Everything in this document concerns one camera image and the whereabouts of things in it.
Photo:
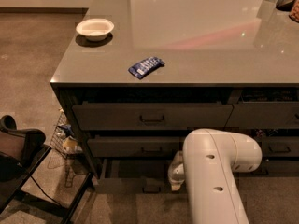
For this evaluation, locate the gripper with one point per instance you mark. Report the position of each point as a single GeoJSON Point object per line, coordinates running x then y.
{"type": "Point", "coordinates": [177, 172]}

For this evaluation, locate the blue snack packet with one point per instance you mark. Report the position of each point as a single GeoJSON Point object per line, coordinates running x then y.
{"type": "Point", "coordinates": [145, 67]}

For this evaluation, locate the wire basket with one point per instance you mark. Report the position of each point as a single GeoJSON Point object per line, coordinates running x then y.
{"type": "Point", "coordinates": [65, 149]}

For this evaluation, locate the drawer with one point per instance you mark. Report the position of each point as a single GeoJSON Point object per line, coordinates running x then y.
{"type": "Point", "coordinates": [277, 168]}
{"type": "Point", "coordinates": [139, 146]}
{"type": "Point", "coordinates": [268, 115]}
{"type": "Point", "coordinates": [133, 176]}
{"type": "Point", "coordinates": [150, 116]}
{"type": "Point", "coordinates": [280, 146]}

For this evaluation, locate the white bowl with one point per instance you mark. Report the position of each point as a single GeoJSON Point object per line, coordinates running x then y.
{"type": "Point", "coordinates": [95, 29]}

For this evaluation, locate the brown item on counter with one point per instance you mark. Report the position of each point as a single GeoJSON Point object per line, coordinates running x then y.
{"type": "Point", "coordinates": [294, 13]}

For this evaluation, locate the black chair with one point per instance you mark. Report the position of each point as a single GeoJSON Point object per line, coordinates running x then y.
{"type": "Point", "coordinates": [21, 153]}

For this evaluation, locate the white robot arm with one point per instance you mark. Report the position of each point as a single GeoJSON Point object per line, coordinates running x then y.
{"type": "Point", "coordinates": [206, 166]}

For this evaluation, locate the grey drawer cabinet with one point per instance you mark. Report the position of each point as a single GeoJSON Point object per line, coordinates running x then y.
{"type": "Point", "coordinates": [214, 51]}

